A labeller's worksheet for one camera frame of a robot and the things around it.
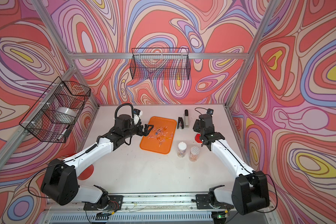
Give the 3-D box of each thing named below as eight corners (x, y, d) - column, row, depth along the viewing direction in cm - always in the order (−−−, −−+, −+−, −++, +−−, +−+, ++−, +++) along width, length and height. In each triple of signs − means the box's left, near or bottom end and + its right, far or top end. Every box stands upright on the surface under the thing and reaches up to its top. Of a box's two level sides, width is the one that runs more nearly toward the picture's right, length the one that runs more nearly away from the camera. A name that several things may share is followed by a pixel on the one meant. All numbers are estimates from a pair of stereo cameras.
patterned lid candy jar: (189, 161, 89) (191, 154, 81) (188, 153, 93) (190, 145, 84) (197, 161, 89) (200, 154, 81) (196, 153, 93) (198, 145, 84)
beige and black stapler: (185, 127, 104) (185, 125, 102) (184, 112, 115) (185, 109, 112) (188, 128, 104) (189, 125, 102) (188, 112, 115) (188, 109, 112)
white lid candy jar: (177, 157, 91) (178, 149, 83) (177, 149, 95) (178, 141, 86) (185, 157, 91) (187, 149, 83) (185, 149, 95) (186, 141, 86)
